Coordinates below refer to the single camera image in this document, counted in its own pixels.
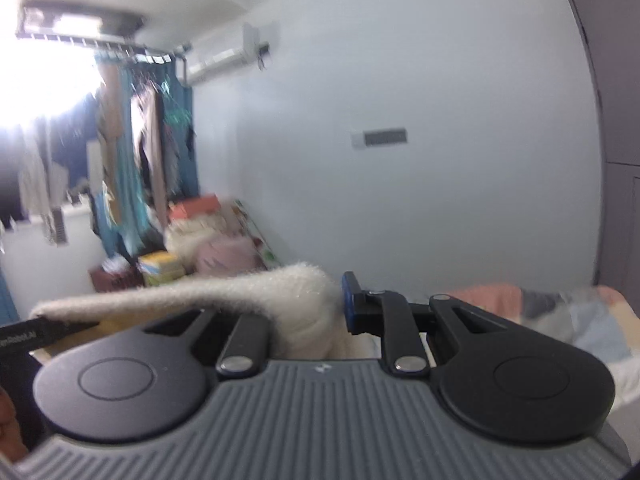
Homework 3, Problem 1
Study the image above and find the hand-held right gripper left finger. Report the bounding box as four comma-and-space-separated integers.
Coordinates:
141, 308, 272, 380

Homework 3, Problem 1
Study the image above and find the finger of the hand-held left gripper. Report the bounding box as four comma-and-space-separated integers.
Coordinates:
67, 321, 101, 340

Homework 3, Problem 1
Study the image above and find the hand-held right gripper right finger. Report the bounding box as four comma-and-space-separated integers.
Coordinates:
341, 271, 522, 378

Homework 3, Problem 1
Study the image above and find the white fluffy garment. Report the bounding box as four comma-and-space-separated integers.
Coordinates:
31, 260, 381, 361

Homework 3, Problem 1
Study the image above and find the row of hanging clothes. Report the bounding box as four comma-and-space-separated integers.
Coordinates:
0, 67, 196, 248

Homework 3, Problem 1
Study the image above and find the ceiling clothes rack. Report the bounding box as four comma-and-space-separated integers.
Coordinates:
15, 5, 193, 66

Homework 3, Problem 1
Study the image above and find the person's left hand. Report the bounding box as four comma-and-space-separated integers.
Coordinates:
0, 389, 28, 463

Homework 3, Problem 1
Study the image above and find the dark red crate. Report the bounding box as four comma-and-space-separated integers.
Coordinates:
89, 260, 146, 293

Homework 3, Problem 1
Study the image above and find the pink pillow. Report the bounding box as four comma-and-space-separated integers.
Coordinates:
195, 237, 263, 276

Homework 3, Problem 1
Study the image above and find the stack of books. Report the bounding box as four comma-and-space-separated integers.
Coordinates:
137, 251, 186, 288

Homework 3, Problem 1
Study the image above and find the colourful printed board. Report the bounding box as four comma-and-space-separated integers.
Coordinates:
232, 200, 283, 268

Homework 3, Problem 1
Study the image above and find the orange box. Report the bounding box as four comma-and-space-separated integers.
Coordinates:
169, 195, 221, 221

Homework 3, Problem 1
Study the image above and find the pastel patchwork quilt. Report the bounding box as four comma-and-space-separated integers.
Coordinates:
445, 282, 640, 376

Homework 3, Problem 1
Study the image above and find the white air conditioner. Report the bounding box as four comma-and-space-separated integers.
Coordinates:
182, 22, 271, 86

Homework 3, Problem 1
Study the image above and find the grey door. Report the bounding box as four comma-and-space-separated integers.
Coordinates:
565, 0, 640, 301

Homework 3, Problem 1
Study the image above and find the wall socket panel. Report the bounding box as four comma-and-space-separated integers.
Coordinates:
350, 128, 408, 150

